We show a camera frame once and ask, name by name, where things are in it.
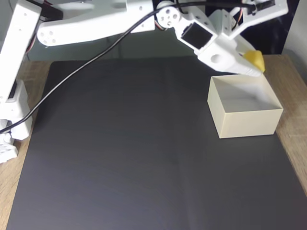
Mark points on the white open box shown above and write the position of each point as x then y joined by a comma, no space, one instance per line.
249,123

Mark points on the dark hanging cloth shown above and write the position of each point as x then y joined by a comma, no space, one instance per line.
271,36

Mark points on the white gripper camera mount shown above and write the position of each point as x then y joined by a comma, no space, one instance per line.
263,16

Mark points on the black table mat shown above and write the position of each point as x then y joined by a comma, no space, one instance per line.
120,155

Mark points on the yellow cube block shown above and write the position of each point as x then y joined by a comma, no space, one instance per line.
256,60

